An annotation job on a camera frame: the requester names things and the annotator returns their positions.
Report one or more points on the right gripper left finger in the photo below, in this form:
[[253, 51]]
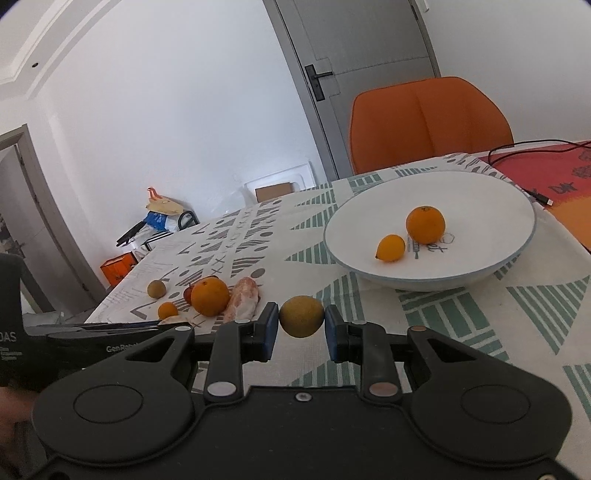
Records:
[[235, 344]]

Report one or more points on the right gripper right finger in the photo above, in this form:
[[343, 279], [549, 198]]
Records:
[[366, 345]]

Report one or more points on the peeled pomelo piece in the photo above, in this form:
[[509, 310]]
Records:
[[243, 301]]

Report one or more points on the large orange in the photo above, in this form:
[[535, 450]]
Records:
[[426, 225], [209, 296]]

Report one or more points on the yellow-green round fruit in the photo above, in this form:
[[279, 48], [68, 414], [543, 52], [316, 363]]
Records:
[[301, 316]]

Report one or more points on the brown-green round fruit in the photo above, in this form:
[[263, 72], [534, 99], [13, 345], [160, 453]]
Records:
[[156, 289]]

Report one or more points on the person's left hand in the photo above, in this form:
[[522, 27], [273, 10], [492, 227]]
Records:
[[16, 407]]

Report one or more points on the small red fruit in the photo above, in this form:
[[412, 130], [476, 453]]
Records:
[[187, 294]]

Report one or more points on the small tangerine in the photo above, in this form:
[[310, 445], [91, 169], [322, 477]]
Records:
[[167, 310]]

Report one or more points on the small yellow citrus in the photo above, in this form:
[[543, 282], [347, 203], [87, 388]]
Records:
[[391, 249]]

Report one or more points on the orange box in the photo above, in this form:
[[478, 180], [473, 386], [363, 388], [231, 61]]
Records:
[[115, 269]]

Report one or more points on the large orange in plate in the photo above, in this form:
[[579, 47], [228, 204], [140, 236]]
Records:
[[426, 225]]

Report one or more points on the white bowl plate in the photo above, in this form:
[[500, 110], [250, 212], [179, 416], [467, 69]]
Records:
[[489, 222]]

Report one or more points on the black storage rack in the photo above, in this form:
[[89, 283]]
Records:
[[157, 225]]

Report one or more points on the brown cardboard piece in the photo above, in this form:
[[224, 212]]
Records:
[[271, 192]]

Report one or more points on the brown paper bag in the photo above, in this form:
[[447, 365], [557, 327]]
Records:
[[162, 205]]

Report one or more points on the white foam board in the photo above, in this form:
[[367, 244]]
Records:
[[301, 176]]

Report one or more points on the patterned tablecloth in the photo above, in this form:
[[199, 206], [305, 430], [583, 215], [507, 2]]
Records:
[[533, 310]]

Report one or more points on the orange chair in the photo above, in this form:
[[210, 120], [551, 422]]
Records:
[[418, 120]]

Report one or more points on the red orange mat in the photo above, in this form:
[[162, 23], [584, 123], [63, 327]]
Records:
[[556, 169]]

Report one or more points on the grey door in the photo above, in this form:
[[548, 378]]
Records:
[[367, 44]]

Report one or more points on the black door handle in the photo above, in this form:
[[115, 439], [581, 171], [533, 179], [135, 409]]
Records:
[[314, 79]]

